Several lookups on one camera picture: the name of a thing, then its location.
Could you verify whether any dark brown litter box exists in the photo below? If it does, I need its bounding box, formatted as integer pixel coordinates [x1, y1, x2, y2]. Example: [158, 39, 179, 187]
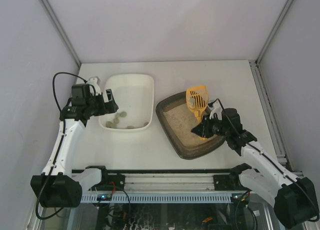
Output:
[155, 92, 225, 160]

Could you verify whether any yellow litter scoop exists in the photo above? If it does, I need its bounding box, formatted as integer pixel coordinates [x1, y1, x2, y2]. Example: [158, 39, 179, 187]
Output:
[185, 85, 209, 124]

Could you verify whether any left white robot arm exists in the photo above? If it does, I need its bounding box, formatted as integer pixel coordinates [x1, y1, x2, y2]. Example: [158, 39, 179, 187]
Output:
[30, 82, 118, 208]

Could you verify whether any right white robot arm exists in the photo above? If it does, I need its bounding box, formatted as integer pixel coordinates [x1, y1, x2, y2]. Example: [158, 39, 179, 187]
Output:
[191, 108, 320, 229]

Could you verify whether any white plastic tray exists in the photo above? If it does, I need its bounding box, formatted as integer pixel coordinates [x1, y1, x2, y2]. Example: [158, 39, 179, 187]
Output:
[98, 74, 155, 132]

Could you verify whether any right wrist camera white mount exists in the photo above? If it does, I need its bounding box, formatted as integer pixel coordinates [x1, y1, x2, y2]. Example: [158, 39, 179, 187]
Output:
[207, 99, 222, 120]

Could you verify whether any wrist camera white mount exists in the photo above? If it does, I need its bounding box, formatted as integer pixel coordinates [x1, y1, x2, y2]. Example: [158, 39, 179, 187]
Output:
[87, 77, 102, 96]
[207, 99, 222, 120]

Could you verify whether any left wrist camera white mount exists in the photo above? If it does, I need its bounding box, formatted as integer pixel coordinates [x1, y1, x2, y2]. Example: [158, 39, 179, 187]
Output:
[87, 77, 102, 96]

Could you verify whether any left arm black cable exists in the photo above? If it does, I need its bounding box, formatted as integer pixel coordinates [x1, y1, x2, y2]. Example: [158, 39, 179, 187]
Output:
[34, 71, 88, 220]

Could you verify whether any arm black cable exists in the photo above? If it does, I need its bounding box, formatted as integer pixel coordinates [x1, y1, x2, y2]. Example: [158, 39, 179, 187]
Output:
[34, 71, 88, 220]
[212, 98, 320, 222]

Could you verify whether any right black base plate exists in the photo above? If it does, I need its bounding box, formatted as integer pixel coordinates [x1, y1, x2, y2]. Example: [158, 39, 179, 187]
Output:
[213, 173, 248, 191]

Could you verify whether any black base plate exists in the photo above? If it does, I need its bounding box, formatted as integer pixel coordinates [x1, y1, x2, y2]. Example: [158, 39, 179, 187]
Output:
[213, 173, 248, 191]
[89, 173, 126, 191]

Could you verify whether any aluminium front rail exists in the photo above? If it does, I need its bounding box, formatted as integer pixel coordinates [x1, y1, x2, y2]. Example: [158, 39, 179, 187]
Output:
[36, 171, 309, 193]

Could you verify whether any right aluminium side rail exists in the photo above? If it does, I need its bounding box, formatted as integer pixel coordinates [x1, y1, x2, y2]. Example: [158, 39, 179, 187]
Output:
[248, 60, 292, 170]

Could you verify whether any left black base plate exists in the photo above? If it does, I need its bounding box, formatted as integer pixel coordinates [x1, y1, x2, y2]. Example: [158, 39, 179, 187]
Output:
[89, 173, 126, 191]

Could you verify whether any grey slotted cable duct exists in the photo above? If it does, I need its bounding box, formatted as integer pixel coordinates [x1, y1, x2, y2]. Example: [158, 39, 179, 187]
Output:
[80, 193, 232, 204]

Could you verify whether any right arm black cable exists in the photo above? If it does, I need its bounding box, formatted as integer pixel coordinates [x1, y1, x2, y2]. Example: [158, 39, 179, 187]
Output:
[212, 98, 320, 222]

